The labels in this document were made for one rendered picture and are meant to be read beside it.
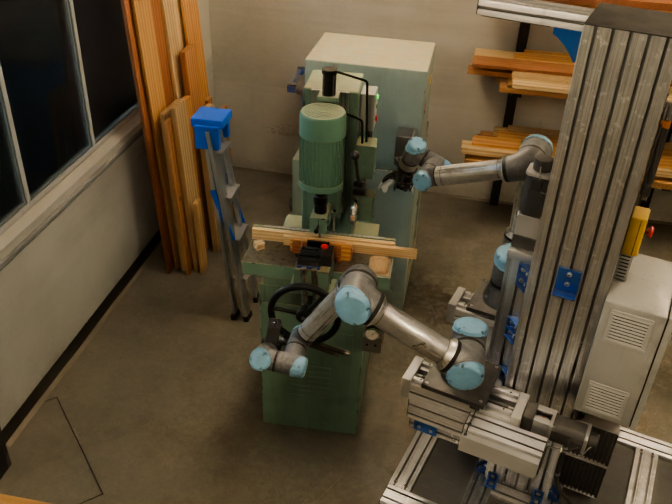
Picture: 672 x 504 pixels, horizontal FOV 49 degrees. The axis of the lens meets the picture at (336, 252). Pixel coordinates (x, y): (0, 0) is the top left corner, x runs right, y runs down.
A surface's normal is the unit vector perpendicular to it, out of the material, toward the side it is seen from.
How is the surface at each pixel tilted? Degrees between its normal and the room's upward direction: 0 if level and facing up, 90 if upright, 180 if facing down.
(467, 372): 93
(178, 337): 0
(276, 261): 0
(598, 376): 90
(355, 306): 86
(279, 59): 90
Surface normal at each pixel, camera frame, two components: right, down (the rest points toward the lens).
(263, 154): -0.20, 0.53
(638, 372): -0.44, 0.48
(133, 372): 0.04, -0.83
